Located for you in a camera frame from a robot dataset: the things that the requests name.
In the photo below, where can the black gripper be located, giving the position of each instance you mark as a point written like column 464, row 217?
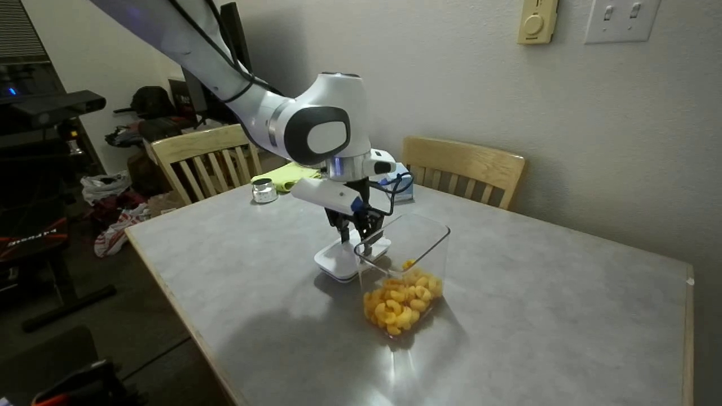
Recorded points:
column 368, row 206

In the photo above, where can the white rectangular container lid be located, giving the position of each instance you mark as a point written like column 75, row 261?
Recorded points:
column 338, row 262

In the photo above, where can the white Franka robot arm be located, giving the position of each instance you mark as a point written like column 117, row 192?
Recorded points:
column 301, row 128

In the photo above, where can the clear container with yellow food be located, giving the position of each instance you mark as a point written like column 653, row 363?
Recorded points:
column 403, row 301

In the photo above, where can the small blue cardboard box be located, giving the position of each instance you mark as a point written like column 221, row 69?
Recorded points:
column 406, row 194

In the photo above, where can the lime green cloth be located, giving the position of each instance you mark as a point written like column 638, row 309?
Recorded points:
column 289, row 174

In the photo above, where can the wooden slat-back chair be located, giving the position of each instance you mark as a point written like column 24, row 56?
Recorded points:
column 203, row 147
column 465, row 162

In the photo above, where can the red and white cloth pile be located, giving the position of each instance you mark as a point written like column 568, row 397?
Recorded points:
column 119, row 221

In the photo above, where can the black cap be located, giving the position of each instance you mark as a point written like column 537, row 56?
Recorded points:
column 151, row 103

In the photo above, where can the black and red bag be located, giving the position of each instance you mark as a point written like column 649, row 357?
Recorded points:
column 81, row 386

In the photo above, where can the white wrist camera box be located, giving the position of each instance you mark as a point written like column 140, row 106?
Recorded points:
column 328, row 194

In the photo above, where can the beige wall thermostat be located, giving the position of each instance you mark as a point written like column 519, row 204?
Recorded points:
column 537, row 22

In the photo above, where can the black sensor camera bar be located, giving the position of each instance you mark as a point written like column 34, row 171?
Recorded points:
column 56, row 106

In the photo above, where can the white light switch plate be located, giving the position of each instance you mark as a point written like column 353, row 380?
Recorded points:
column 620, row 22

